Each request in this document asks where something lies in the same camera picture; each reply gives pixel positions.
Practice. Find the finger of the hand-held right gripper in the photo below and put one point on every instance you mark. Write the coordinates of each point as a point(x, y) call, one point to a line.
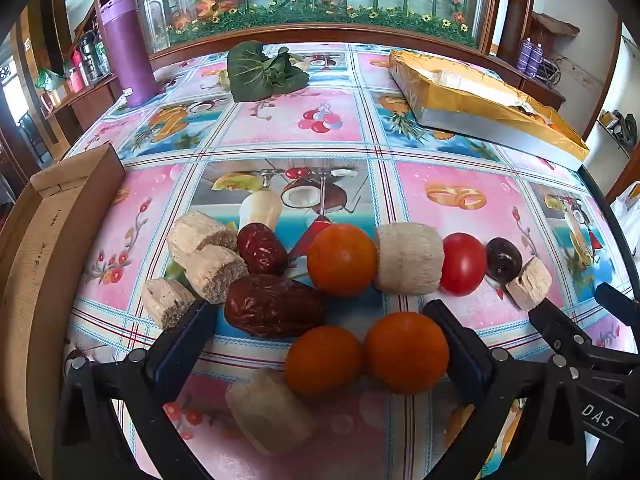
point(617, 297)
point(560, 325)

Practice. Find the black thermos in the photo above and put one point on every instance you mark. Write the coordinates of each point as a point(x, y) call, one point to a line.
point(90, 55)

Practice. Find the red tomato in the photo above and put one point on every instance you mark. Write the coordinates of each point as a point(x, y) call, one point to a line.
point(462, 265)

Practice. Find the yellow box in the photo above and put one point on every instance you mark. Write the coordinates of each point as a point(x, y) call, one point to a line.
point(450, 95)

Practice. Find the green bag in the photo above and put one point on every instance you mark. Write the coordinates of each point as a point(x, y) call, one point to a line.
point(48, 80)

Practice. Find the orange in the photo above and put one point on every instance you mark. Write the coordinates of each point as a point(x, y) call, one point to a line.
point(342, 260)
point(322, 360)
point(405, 352)

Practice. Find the cardboard box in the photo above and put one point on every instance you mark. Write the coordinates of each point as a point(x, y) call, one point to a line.
point(45, 240)

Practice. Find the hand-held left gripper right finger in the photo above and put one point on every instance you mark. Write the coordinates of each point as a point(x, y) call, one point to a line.
point(462, 355)

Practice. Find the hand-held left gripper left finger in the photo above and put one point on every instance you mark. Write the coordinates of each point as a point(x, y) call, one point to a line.
point(180, 342)

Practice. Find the white plastic bag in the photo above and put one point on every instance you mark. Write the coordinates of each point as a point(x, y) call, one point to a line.
point(627, 215)

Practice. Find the purple spray can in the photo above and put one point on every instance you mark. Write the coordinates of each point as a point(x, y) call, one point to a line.
point(524, 55)
point(536, 58)

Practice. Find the green leafy vegetable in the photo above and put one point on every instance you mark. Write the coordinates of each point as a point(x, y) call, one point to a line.
point(250, 75)

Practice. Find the printed tablecloth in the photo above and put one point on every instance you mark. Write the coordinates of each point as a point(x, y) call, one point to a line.
point(440, 210)

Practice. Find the wooden side shelf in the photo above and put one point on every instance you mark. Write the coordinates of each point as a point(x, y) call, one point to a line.
point(85, 100)

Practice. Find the small red date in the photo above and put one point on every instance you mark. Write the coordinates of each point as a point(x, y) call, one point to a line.
point(260, 247)

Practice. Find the purple bottle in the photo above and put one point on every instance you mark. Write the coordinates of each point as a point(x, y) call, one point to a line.
point(125, 50)

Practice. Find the large red date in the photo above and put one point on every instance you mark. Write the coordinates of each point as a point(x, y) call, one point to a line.
point(270, 305)

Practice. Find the pink bottle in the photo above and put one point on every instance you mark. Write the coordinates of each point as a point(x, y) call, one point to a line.
point(77, 72)

